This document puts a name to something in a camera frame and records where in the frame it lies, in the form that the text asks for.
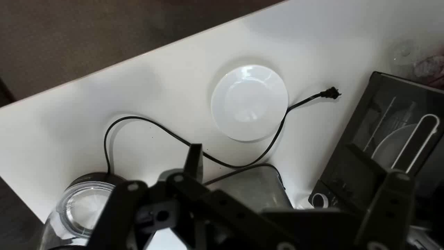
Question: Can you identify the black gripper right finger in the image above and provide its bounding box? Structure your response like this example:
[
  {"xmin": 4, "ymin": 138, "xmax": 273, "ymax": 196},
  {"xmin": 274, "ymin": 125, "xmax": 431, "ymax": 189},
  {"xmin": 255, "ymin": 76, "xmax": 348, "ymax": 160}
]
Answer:
[{"xmin": 353, "ymin": 169, "xmax": 419, "ymax": 250}]

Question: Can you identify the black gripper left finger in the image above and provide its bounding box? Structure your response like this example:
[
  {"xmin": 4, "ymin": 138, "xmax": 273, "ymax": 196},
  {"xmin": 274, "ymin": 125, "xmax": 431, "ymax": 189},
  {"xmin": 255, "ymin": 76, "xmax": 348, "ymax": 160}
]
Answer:
[{"xmin": 87, "ymin": 142, "xmax": 299, "ymax": 250}]

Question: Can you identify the glass electric kettle black handle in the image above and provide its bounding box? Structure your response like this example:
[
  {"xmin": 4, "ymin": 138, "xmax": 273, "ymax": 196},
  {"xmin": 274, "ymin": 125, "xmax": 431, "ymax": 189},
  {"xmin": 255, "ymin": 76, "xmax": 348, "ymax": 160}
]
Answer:
[{"xmin": 38, "ymin": 171, "xmax": 140, "ymax": 250}]

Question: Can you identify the black kettle power cable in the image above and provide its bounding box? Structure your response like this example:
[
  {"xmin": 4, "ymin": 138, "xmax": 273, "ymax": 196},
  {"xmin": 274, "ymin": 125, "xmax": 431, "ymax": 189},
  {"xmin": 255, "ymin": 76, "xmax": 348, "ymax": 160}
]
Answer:
[{"xmin": 101, "ymin": 86, "xmax": 342, "ymax": 186}]

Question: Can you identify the white round plate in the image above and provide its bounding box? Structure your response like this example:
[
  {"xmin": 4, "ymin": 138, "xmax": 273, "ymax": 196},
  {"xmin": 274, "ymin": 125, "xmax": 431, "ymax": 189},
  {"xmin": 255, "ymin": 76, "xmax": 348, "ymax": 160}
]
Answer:
[{"xmin": 209, "ymin": 63, "xmax": 290, "ymax": 143}]

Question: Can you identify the black toaster oven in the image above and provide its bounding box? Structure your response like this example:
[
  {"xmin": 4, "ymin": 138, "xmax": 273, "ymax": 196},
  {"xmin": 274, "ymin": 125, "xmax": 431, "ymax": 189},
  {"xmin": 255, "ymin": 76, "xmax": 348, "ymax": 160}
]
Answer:
[{"xmin": 306, "ymin": 69, "xmax": 444, "ymax": 224}]

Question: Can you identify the silver two-slot toaster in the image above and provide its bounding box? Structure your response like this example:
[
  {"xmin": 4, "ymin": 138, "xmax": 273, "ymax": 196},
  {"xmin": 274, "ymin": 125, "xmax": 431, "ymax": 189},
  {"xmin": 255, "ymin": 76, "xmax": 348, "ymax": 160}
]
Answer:
[{"xmin": 202, "ymin": 164, "xmax": 295, "ymax": 215}]

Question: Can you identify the clear crumpled plastic bag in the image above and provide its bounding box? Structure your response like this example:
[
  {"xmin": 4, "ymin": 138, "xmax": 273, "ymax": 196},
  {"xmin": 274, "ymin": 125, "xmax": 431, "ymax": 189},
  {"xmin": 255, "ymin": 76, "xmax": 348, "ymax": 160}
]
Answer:
[{"xmin": 387, "ymin": 40, "xmax": 428, "ymax": 78}]

